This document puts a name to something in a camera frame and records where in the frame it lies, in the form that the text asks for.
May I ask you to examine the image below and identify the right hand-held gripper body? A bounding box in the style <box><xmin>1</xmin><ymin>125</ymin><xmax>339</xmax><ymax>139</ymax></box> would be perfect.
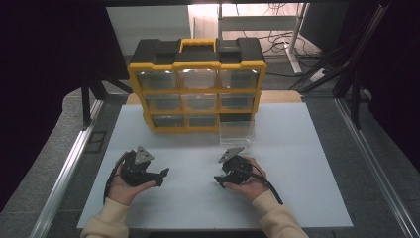
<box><xmin>218</xmin><ymin>146</ymin><xmax>255</xmax><ymax>185</ymax></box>

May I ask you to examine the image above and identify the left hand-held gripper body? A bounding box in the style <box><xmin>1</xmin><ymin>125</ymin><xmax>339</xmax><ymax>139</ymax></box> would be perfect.
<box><xmin>119</xmin><ymin>145</ymin><xmax>162</xmax><ymax>187</ymax></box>

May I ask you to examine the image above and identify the clear plastic drawer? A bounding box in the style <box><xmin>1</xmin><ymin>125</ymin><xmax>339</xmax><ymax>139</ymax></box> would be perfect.
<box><xmin>219</xmin><ymin>120</ymin><xmax>258</xmax><ymax>150</ymax></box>

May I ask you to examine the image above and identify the yellow black drawer organizer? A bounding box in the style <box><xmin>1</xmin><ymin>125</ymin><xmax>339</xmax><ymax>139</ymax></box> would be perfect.
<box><xmin>127</xmin><ymin>37</ymin><xmax>267</xmax><ymax>134</ymax></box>

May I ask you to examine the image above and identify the person's left hand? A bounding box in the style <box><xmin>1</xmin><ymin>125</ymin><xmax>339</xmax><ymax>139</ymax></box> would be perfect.
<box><xmin>107</xmin><ymin>158</ymin><xmax>157</xmax><ymax>206</ymax></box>

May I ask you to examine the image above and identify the person's right hand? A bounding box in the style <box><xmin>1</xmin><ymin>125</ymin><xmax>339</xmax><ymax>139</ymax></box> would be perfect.
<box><xmin>221</xmin><ymin>156</ymin><xmax>269</xmax><ymax>203</ymax></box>

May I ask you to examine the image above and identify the black metal stand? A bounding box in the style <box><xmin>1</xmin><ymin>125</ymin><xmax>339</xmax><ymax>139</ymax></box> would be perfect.
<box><xmin>289</xmin><ymin>3</ymin><xmax>392</xmax><ymax>131</ymax></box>
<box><xmin>79</xmin><ymin>73</ymin><xmax>134</xmax><ymax>131</ymax></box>

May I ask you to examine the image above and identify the white power strip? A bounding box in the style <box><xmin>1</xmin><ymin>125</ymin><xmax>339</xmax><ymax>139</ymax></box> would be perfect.
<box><xmin>309</xmin><ymin>67</ymin><xmax>327</xmax><ymax>83</ymax></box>

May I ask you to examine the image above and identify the white panel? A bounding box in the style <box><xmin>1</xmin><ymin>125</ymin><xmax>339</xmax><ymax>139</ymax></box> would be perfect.
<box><xmin>106</xmin><ymin>4</ymin><xmax>192</xmax><ymax>58</ymax></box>

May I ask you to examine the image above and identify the dark monitor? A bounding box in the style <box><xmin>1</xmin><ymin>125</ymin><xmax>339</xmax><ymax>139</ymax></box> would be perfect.
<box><xmin>299</xmin><ymin>2</ymin><xmax>352</xmax><ymax>52</ymax></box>

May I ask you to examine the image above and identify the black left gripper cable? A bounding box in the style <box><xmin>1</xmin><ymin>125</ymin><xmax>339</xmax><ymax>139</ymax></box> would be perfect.
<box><xmin>103</xmin><ymin>152</ymin><xmax>128</xmax><ymax>204</ymax></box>

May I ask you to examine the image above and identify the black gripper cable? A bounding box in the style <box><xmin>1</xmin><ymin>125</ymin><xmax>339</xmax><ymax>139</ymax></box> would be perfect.
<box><xmin>236</xmin><ymin>167</ymin><xmax>284</xmax><ymax>206</ymax></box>
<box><xmin>103</xmin><ymin>152</ymin><xmax>128</xmax><ymax>204</ymax></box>

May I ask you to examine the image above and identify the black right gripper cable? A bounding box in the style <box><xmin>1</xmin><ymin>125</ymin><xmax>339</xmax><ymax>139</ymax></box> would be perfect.
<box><xmin>236</xmin><ymin>167</ymin><xmax>284</xmax><ymax>206</ymax></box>

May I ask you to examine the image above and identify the aluminium rail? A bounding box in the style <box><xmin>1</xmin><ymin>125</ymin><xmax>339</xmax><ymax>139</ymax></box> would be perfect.
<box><xmin>29</xmin><ymin>98</ymin><xmax>106</xmax><ymax>238</ymax></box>
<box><xmin>333</xmin><ymin>97</ymin><xmax>420</xmax><ymax>238</ymax></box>

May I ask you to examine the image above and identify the bundle of black floor cables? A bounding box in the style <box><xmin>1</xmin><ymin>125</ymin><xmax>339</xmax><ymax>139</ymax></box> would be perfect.
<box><xmin>235</xmin><ymin>3</ymin><xmax>335</xmax><ymax>80</ymax></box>

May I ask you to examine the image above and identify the white desk frame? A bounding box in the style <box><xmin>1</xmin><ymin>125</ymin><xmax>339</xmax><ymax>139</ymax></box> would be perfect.
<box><xmin>217</xmin><ymin>3</ymin><xmax>304</xmax><ymax>75</ymax></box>

